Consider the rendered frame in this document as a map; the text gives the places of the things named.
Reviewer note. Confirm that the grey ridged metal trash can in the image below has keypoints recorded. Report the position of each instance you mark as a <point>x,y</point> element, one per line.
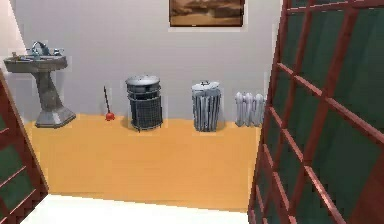
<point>206,106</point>

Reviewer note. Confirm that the grey pedestal sink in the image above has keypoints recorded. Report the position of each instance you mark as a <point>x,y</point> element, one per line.
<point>49,96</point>

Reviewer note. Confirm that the brown framed picture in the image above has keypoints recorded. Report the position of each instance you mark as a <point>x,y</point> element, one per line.
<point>206,12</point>

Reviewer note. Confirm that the red framed green glass door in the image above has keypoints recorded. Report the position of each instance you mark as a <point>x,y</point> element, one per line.
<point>328,126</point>
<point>15,163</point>

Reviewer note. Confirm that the red plunger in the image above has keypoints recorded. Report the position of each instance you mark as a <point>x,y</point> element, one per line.
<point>109,115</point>

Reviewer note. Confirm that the white radiator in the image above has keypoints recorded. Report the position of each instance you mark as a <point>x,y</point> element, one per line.
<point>249,108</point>

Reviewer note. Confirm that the silver sink faucet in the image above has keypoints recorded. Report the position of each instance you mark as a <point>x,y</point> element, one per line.
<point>40,48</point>

